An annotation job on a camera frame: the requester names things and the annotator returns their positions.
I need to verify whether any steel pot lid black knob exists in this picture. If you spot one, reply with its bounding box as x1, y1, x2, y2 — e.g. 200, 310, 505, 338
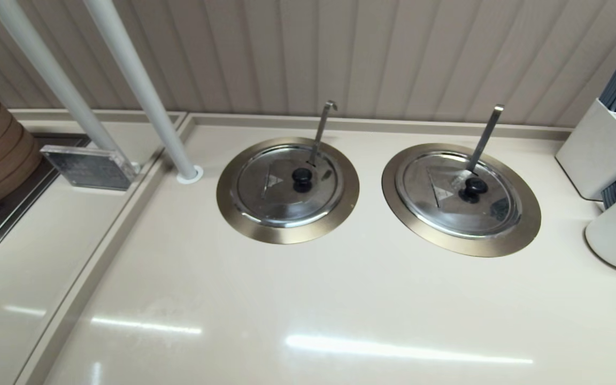
232, 144, 345, 228
395, 151, 522, 240

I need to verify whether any brass pot rim ring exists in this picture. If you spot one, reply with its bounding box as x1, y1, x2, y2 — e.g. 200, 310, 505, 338
216, 137, 360, 245
381, 143, 541, 258

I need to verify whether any white metal pole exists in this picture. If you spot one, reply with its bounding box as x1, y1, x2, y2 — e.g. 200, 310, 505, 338
83, 0, 202, 180
0, 0, 140, 172

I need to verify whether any white pole base ring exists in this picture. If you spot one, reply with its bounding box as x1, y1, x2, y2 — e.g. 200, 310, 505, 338
177, 165, 204, 185

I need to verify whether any clear acrylic sign block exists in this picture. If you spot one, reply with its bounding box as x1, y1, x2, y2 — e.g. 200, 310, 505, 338
41, 144, 141, 191

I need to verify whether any steel ladle handle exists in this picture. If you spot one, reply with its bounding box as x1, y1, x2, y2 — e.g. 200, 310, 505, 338
308, 101, 338, 166
466, 105, 505, 174

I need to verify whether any white cutlery holder box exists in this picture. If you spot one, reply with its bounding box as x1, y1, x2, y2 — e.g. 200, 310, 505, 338
554, 98, 616, 203

